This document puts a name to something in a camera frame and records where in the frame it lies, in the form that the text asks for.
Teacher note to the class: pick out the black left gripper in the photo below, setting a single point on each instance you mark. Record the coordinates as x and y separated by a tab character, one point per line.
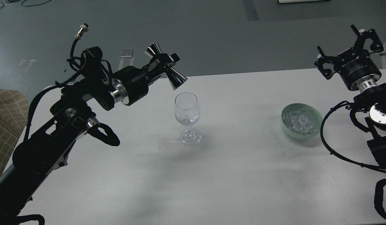
136	81

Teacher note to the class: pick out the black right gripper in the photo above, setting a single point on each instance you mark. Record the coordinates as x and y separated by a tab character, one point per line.
358	68

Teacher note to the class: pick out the steel cocktail jigger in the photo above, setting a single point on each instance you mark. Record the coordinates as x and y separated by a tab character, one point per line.
163	63

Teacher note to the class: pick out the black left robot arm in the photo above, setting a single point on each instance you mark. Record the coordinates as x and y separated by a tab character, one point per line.
47	149

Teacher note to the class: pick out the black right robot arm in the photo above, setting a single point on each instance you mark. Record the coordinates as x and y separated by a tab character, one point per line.
367	111

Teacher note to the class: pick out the clear wine glass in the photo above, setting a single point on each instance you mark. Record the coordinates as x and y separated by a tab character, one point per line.
187	112

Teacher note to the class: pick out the pale green ice bowl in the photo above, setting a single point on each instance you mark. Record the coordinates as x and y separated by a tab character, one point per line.
300	121

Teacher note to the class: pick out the beige checkered sofa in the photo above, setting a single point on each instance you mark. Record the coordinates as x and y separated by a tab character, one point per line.
13	118

